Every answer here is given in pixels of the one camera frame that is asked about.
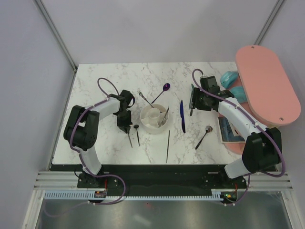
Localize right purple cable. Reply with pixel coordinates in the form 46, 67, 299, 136
192, 69, 286, 208

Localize teal handled silver fork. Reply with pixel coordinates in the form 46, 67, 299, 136
189, 84, 194, 116

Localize black small spoon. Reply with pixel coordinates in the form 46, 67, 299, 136
133, 125, 140, 146

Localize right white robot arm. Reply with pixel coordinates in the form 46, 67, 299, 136
194, 76, 285, 188

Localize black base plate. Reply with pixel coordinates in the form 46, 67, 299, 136
78, 165, 246, 195

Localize dark chopstick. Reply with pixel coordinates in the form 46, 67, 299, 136
166, 130, 170, 163

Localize copper bowl dark spoon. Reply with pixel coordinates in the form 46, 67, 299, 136
195, 125, 213, 150

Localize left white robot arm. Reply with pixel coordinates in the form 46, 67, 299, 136
63, 90, 135, 187

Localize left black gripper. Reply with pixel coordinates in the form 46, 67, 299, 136
116, 110, 133, 134

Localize white slotted cable duct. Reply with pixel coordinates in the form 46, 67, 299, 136
43, 190, 224, 201

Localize white round divided container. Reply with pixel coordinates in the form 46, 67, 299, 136
140, 104, 169, 135

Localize teal headphones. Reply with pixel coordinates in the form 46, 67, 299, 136
220, 71, 247, 104

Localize pink oval shelf top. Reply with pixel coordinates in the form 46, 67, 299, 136
235, 45, 301, 126

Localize purple long-handled spoon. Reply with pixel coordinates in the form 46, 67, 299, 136
152, 83, 171, 104

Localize blue plastic knife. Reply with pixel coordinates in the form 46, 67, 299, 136
180, 100, 186, 134

